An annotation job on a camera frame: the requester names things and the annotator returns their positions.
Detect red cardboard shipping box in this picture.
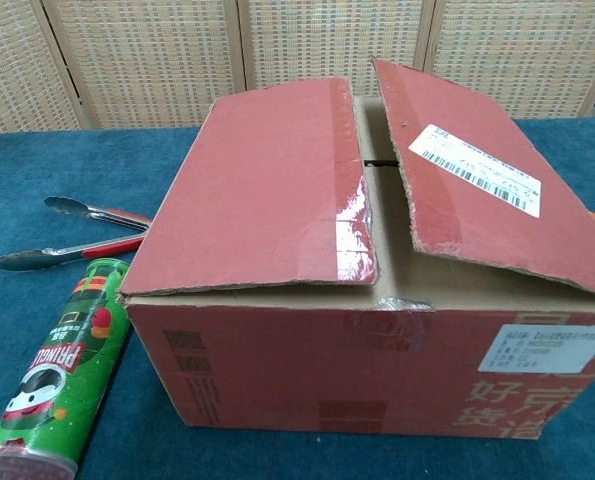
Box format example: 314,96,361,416
119,57,595,441

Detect woven rattan folding screen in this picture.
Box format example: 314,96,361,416
0,0,595,136

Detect metal tongs with red grips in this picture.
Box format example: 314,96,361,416
0,195,154,272

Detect blue felt table cover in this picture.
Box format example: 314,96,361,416
0,117,595,480

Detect green Pringles can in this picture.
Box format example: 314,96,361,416
0,257,133,480

